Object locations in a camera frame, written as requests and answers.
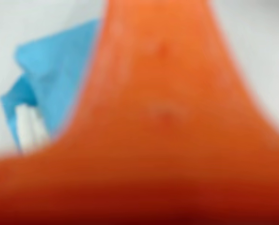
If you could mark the blue paper ball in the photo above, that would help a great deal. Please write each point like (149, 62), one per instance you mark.
(59, 65)

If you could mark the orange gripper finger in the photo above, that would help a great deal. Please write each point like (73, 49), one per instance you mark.
(162, 117)

